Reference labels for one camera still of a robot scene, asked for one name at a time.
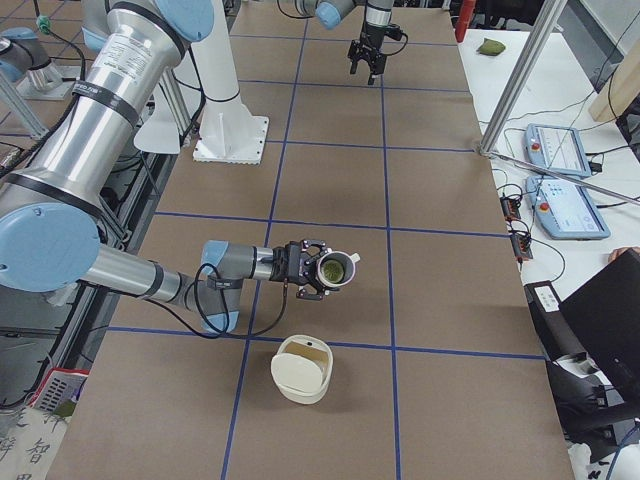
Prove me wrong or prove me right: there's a green cloth pouch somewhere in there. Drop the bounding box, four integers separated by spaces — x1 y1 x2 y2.
476 38 506 57

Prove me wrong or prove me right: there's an orange black connector box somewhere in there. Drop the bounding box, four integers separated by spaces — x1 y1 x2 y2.
500 196 521 221

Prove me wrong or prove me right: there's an upper blue teach pendant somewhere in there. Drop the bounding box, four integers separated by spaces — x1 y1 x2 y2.
524 124 592 178

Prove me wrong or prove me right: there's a white lidded bin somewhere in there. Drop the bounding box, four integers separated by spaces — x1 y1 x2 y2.
270 334 334 405

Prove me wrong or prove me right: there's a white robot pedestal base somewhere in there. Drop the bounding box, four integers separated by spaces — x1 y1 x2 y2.
192 0 269 165

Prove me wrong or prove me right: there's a black monitor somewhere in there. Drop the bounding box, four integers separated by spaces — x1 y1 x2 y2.
560 250 639 401

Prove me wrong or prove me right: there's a blue teach pendant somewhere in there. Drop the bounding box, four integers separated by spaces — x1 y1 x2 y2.
524 124 592 178
525 175 611 240

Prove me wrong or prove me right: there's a red white basket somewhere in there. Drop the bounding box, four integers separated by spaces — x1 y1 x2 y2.
29 368 89 418

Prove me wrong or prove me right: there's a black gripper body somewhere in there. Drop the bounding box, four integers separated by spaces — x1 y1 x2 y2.
271 242 306 284
348 21 387 73

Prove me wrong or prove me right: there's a white plastic mug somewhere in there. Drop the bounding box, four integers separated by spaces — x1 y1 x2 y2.
316 251 361 288

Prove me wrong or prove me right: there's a red cylinder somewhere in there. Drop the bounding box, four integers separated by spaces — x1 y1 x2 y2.
455 0 476 43

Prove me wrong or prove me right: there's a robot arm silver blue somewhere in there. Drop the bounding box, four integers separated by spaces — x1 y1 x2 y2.
1 1 338 337
277 0 408 86

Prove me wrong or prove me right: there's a lower blue teach pendant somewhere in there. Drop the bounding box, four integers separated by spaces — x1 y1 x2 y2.
525 175 611 240

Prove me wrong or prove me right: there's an aluminium frame post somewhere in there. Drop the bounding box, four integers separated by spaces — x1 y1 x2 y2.
478 0 567 155

